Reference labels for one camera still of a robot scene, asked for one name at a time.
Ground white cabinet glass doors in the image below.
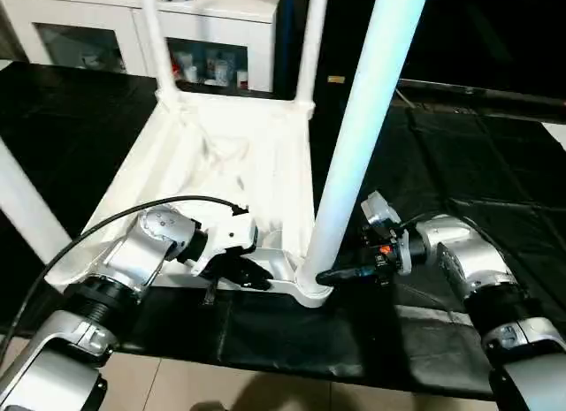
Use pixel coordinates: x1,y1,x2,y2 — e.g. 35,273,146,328
0,0,278,94

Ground grey curtain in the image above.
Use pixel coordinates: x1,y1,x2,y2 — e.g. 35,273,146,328
0,4,28,62

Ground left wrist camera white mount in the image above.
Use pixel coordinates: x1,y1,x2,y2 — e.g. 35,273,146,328
192,207,260,278

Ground black box gold label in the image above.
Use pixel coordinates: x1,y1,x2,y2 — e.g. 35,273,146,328
273,0,399,103

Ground black mat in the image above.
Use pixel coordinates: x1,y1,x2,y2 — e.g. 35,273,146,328
0,60,566,401

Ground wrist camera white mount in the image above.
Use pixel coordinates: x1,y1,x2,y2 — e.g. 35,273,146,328
360,190,415,278
192,207,260,278

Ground white flat board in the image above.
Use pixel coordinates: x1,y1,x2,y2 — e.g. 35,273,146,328
541,122,566,154

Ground white plastic table leg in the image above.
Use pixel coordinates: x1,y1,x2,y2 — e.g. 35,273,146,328
295,0,432,293
294,0,331,116
140,0,182,110
0,139,74,264

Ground silver metal rail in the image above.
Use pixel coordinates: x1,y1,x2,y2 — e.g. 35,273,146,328
397,79,566,116

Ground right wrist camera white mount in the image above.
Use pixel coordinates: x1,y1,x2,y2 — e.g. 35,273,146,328
360,190,415,278

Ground black left camera cable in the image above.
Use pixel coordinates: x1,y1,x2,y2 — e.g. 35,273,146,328
0,195,249,363

